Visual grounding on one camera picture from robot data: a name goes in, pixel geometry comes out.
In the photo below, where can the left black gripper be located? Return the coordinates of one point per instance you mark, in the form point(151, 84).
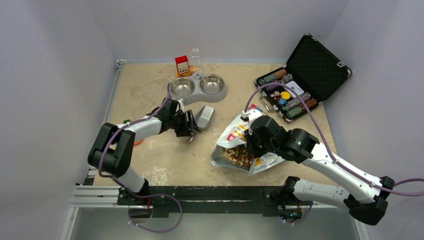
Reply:
point(188, 126)

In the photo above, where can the silver metal scoop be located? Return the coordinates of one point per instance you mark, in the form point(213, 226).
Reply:
point(204, 117)

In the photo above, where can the pet food bag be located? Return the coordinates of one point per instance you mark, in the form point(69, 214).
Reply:
point(234, 135)

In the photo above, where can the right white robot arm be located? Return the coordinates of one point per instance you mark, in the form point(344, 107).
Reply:
point(362, 194)

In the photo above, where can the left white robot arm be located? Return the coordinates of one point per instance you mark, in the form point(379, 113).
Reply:
point(112, 150)

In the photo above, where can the grey double pet bowl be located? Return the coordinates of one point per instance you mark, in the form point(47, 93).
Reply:
point(210, 88)

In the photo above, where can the pet food kibble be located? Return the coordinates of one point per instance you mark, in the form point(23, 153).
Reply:
point(238, 155)

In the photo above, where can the red toy block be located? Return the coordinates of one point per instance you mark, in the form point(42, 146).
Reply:
point(183, 68)

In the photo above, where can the clear water bottle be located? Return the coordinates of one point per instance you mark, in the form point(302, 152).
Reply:
point(196, 61)

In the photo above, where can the black poker chip case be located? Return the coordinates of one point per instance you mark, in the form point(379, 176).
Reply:
point(311, 74)

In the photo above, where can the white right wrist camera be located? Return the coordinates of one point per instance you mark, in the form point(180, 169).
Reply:
point(251, 115)

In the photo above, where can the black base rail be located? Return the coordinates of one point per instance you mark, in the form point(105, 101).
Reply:
point(162, 201)

